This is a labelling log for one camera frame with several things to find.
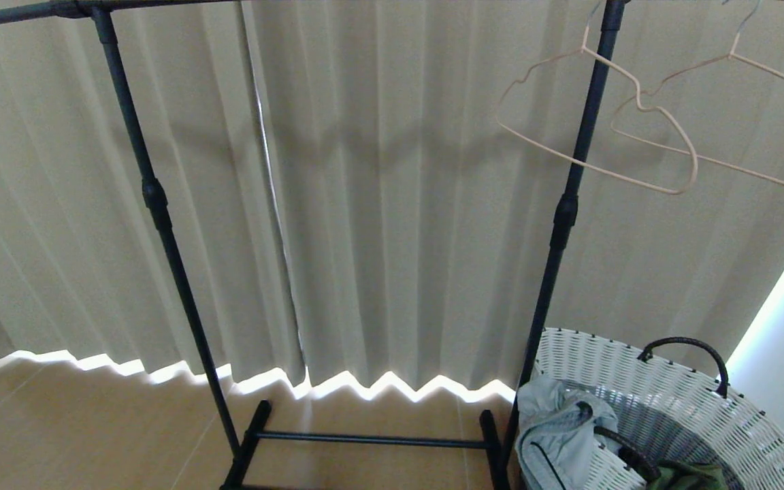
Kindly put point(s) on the pale grey shorts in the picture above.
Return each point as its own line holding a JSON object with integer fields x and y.
{"x": 555, "y": 435}

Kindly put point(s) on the green long-sleeved shirt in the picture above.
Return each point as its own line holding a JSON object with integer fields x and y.
{"x": 688, "y": 476}

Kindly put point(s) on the pink clothes hanger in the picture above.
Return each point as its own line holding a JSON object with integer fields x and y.
{"x": 542, "y": 141}
{"x": 739, "y": 169}

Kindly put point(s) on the white laundry basket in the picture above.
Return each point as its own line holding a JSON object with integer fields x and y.
{"x": 589, "y": 354}

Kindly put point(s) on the beige curtain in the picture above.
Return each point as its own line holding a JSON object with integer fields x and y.
{"x": 399, "y": 204}

